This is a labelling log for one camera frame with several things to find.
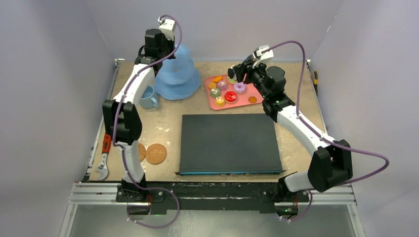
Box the yellow small cake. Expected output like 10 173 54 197
215 96 225 107

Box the blue three-tier cake stand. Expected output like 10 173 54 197
154 44 201 100

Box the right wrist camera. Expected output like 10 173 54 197
251 45 274 68

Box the round woven coaster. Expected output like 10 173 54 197
138 143 146 161
145 144 167 164

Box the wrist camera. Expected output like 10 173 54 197
158 18 176 41
251 45 274 68

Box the red round cake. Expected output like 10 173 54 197
224 91 237 104

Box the orange round cookie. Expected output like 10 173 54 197
208 82 217 89

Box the orange disc sweet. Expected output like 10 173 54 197
248 96 257 104

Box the pink serving tray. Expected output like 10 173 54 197
204 75 263 111

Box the blue ceramic mug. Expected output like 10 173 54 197
139 85 160 109

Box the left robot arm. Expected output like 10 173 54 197
102 29 177 202

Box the orange flower cookie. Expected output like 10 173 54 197
212 76 223 83

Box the right round woven coaster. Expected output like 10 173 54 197
145 144 167 164

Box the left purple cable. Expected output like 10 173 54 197
112 14 183 230

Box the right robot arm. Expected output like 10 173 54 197
227 63 353 201

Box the aluminium frame rail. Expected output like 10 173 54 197
59 181 365 237

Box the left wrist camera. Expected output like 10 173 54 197
158 18 176 41

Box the yellow handled screwdriver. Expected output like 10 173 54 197
313 71 318 86

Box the left round woven coaster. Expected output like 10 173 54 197
138 143 146 161

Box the adjustable wrench red handle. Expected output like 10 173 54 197
96 133 112 181

